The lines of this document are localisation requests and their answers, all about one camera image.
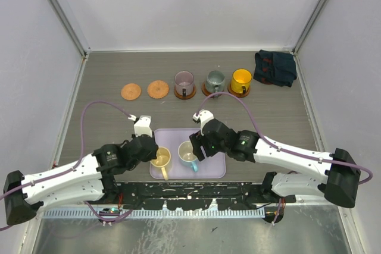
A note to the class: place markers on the cream yellow cup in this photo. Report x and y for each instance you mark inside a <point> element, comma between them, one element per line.
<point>162,161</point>

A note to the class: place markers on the wooden coaster back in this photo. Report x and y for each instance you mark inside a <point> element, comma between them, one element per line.
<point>206,92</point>

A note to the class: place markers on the woven rattan coaster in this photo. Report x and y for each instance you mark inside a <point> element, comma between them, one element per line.
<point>131,91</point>
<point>158,89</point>

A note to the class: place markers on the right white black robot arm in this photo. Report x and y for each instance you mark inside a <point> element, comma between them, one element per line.
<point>334,176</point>

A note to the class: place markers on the purple translucent cup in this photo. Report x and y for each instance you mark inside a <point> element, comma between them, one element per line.
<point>184,79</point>

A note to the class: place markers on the grey green cup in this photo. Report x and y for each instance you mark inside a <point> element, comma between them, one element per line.
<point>215,82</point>

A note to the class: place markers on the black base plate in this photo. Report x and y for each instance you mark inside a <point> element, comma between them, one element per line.
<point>186,196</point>

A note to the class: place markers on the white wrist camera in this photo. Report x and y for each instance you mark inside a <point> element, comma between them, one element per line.
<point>202,117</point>
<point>141,125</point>

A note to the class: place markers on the lilac plastic tray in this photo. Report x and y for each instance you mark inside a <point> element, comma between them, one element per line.
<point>210,168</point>

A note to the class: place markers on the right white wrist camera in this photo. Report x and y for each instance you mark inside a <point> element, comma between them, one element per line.
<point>202,117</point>

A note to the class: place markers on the dark wooden coaster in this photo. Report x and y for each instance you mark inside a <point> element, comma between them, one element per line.
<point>184,95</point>

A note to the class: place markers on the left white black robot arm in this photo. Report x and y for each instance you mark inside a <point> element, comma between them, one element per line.
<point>90,179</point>

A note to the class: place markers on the white cup blue handle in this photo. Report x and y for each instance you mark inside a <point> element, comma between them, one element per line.
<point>187,158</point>

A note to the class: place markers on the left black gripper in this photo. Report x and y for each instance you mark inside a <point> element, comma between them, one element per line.
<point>152,155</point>

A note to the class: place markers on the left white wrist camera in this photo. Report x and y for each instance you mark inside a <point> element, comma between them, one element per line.
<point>141,125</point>

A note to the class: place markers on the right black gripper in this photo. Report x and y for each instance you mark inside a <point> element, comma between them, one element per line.
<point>198,140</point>

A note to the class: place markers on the dark blue folded cloth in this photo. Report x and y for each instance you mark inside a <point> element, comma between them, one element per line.
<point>277,68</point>

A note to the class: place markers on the grey slotted cable duct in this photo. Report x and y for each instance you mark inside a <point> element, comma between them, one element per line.
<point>86,213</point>

